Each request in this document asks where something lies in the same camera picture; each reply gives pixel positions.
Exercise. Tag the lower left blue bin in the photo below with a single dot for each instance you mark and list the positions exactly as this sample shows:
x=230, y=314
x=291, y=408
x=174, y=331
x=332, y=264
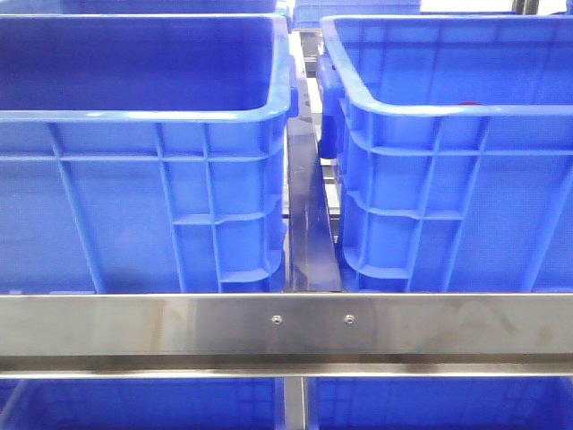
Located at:
x=146, y=404

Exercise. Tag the blue bin right side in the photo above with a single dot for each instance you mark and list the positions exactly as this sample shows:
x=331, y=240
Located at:
x=440, y=197

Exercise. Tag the blue bin behind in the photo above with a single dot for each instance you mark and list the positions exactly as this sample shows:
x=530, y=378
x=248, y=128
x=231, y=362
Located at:
x=142, y=6

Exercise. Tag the steel rack front rail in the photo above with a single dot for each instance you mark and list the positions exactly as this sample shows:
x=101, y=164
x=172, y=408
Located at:
x=286, y=334

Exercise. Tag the lower right blue bin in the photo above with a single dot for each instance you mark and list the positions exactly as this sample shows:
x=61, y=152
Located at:
x=443, y=403

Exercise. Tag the blue bin with buttons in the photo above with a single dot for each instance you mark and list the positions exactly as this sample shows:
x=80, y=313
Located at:
x=143, y=153

